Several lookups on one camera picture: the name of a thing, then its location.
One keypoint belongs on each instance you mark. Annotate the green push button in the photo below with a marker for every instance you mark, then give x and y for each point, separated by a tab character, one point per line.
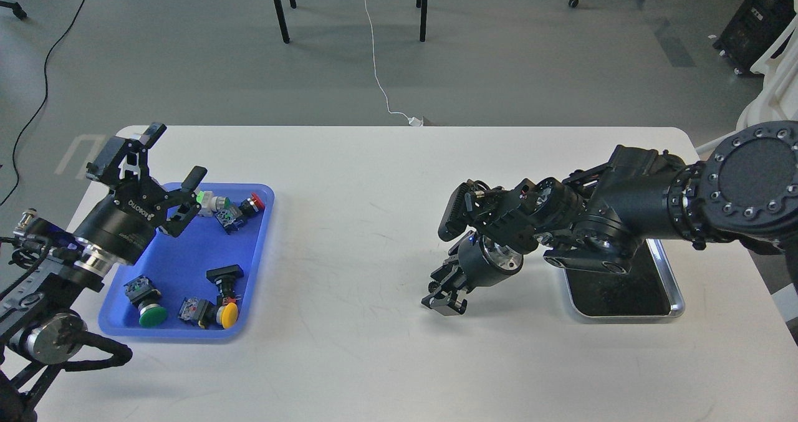
143	294

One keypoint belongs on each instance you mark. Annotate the black push button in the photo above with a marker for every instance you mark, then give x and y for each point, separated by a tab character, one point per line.
224	278

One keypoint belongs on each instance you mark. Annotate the blue plastic tray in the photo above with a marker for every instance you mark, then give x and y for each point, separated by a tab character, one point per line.
177	266

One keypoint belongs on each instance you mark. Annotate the silver metal tray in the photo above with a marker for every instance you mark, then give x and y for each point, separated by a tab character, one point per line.
648	294

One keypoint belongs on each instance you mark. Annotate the green white switch block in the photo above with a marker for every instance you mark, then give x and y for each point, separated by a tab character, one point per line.
211	203

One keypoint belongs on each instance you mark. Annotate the grey switch contact block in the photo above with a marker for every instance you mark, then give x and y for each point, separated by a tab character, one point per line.
196	311

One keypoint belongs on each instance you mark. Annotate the dark blue switch block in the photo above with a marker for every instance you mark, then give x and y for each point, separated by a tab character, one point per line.
230	219

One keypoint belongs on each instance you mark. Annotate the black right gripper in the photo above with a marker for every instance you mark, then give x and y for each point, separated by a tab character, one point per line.
479	262

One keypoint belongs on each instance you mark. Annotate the black equipment case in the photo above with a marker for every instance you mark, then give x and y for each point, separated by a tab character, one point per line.
754	27

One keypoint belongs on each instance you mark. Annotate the yellow push button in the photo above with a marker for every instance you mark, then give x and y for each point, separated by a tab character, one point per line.
225	313

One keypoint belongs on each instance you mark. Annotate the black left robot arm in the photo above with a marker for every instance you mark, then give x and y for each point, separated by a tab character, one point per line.
37	321

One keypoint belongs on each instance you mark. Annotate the red push button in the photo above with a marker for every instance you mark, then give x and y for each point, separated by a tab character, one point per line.
252	205

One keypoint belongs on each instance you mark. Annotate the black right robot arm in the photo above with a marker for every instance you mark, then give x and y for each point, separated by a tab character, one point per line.
596	220

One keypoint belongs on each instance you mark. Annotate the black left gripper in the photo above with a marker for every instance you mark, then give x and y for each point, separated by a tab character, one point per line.
126	221

